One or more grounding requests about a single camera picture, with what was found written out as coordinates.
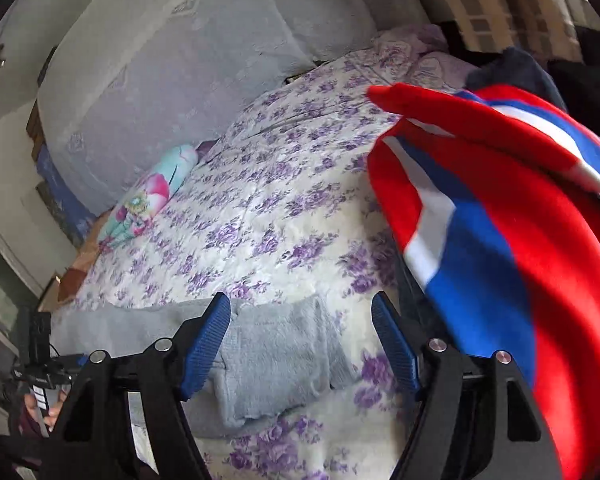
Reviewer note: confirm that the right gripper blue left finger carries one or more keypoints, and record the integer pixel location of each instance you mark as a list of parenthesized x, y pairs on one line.
[(202, 344)]

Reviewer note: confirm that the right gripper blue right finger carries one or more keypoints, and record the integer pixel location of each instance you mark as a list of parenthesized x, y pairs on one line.
[(401, 356)]

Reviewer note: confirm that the grey fleece pants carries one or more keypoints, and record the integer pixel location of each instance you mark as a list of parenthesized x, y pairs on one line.
[(274, 357)]

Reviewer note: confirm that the person's left hand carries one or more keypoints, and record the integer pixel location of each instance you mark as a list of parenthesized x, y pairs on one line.
[(48, 421)]

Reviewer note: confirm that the orange brown pillow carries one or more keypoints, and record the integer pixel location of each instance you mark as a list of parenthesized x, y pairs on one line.
[(72, 280)]

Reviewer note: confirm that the purple floral bedspread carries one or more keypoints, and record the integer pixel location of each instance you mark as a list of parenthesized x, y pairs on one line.
[(281, 210)]

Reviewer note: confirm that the folded colourful floral blanket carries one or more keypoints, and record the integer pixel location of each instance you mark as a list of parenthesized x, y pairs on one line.
[(138, 208)]

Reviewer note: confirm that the red blue white garment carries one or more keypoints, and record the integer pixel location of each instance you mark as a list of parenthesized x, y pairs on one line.
[(493, 198)]

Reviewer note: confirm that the white lace headboard cover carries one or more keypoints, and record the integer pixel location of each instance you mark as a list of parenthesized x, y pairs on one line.
[(133, 78)]

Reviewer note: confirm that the dark navy garment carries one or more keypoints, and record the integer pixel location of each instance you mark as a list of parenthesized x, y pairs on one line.
[(514, 67)]

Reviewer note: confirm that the brown checked curtain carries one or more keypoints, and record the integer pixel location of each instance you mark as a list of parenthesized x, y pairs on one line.
[(544, 28)]

